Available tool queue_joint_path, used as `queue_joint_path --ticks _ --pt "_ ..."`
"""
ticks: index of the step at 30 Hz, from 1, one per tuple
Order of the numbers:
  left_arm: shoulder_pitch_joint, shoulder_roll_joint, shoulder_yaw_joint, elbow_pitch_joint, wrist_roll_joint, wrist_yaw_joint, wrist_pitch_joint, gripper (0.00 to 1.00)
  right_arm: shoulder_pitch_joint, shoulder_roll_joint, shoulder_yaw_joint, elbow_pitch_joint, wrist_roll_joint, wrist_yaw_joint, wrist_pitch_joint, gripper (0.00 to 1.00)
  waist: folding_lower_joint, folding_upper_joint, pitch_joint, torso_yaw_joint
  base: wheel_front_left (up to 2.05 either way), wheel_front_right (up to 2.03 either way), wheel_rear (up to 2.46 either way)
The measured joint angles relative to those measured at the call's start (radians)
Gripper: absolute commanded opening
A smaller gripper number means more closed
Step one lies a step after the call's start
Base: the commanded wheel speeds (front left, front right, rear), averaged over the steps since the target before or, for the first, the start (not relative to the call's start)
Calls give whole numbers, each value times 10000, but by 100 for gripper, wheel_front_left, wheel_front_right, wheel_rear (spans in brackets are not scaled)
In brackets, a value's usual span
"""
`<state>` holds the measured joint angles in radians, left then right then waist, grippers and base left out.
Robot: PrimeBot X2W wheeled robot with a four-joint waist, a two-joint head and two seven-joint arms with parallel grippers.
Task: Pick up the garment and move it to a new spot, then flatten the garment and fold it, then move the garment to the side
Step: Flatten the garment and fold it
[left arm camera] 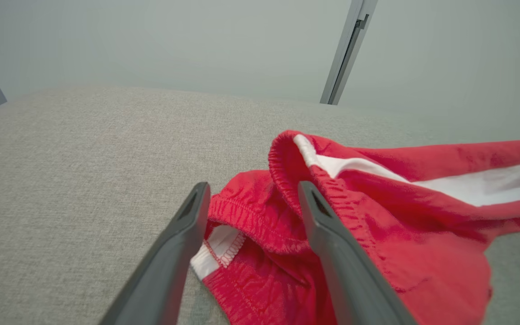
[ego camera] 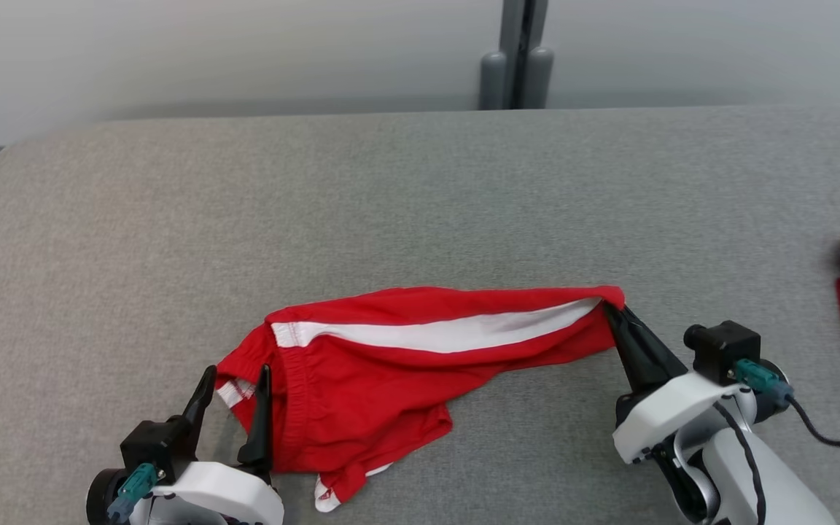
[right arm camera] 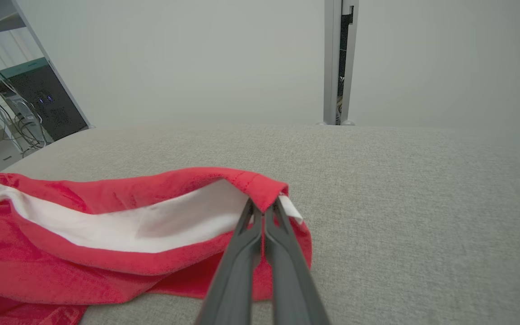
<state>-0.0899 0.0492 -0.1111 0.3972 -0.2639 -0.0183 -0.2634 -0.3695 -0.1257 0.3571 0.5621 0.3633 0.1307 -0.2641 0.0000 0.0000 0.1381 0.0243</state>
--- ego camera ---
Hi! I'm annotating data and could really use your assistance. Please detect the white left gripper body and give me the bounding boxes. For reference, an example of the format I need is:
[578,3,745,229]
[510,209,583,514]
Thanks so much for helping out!
[86,461,286,525]

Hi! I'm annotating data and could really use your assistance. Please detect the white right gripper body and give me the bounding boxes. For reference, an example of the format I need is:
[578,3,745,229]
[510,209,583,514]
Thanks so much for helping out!
[612,365,789,465]

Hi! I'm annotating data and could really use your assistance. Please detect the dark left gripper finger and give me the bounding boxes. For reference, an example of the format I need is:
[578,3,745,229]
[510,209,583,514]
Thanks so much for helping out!
[238,365,273,478]
[183,365,218,438]

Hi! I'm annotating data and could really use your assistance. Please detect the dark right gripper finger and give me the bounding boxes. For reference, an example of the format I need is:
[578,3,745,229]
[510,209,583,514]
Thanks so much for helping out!
[613,306,688,380]
[603,306,654,398]

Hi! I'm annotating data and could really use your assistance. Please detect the red shorts with white stripe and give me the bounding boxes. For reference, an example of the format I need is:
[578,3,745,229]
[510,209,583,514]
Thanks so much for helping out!
[214,286,626,513]

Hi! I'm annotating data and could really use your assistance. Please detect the teal plug left gripper cable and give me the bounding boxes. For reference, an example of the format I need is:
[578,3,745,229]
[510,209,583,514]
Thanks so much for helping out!
[106,463,158,525]

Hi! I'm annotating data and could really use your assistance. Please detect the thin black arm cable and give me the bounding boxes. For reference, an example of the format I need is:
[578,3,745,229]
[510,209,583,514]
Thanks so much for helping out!
[712,401,767,525]

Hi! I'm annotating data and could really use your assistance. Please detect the grey partition post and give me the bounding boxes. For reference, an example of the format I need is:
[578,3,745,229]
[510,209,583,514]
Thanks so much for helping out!
[480,0,556,110]

